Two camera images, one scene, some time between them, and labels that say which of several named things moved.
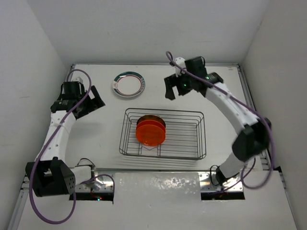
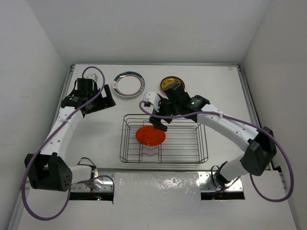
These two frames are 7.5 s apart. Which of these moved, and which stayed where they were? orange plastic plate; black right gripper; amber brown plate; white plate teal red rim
Moved: amber brown plate; black right gripper
Stayed: orange plastic plate; white plate teal red rim
